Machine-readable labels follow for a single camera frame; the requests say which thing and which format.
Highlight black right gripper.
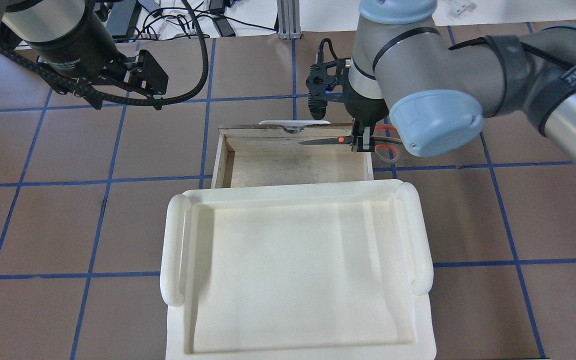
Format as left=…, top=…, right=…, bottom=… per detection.
left=343, top=93, right=390, bottom=152

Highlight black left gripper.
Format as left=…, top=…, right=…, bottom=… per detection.
left=29, top=5, right=169, bottom=111

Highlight red grey scissors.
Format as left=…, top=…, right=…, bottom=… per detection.
left=298, top=125, right=403, bottom=165

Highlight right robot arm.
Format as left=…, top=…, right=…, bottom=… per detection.
left=350, top=0, right=576, bottom=164

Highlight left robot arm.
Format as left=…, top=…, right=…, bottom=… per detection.
left=0, top=0, right=169, bottom=109

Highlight wooden drawer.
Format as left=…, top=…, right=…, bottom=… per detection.
left=210, top=123, right=374, bottom=189

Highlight black power brick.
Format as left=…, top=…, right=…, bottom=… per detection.
left=105, top=0, right=141, bottom=40

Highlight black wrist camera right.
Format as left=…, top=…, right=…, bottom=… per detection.
left=305, top=38, right=352, bottom=121

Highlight white drawer handle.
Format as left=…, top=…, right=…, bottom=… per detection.
left=258, top=120, right=330, bottom=133

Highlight black braided left cable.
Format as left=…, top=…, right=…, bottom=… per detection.
left=0, top=0, right=210, bottom=107

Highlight aluminium frame post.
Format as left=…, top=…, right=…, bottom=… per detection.
left=276, top=0, right=303, bottom=40

